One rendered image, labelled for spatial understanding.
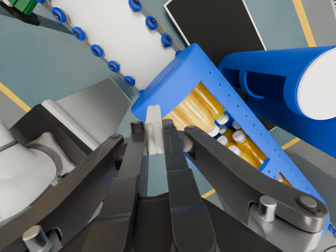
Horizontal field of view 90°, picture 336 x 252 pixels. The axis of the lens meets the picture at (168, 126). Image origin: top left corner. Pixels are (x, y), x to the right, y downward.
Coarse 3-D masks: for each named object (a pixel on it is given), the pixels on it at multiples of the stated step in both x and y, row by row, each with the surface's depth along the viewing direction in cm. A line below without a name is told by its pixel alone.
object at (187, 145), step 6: (162, 120) 18; (168, 120) 17; (162, 126) 16; (180, 132) 14; (180, 138) 14; (186, 138) 14; (186, 144) 14; (192, 144) 14; (186, 150) 14; (192, 150) 14
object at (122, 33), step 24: (48, 0) 57; (72, 0) 57; (96, 0) 58; (120, 0) 58; (72, 24) 60; (96, 24) 60; (120, 24) 61; (144, 24) 61; (120, 48) 64; (144, 48) 64; (168, 48) 65; (144, 72) 67
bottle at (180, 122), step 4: (172, 112) 51; (176, 112) 52; (164, 116) 52; (168, 116) 52; (172, 116) 52; (176, 116) 52; (180, 116) 52; (176, 120) 52; (180, 120) 52; (184, 120) 53; (176, 124) 53; (180, 124) 53; (184, 124) 53; (188, 124) 54; (176, 128) 54; (180, 128) 54
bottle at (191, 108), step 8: (192, 96) 47; (184, 104) 46; (192, 104) 46; (200, 104) 48; (184, 112) 48; (192, 112) 47; (200, 112) 48; (208, 112) 49; (192, 120) 49; (200, 120) 48; (208, 120) 49; (200, 128) 50; (208, 128) 50
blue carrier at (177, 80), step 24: (192, 48) 43; (168, 72) 44; (192, 72) 41; (216, 72) 46; (144, 96) 48; (168, 96) 41; (216, 96) 44; (144, 120) 49; (240, 120) 47; (264, 144) 52; (264, 168) 52; (288, 168) 57; (312, 192) 64
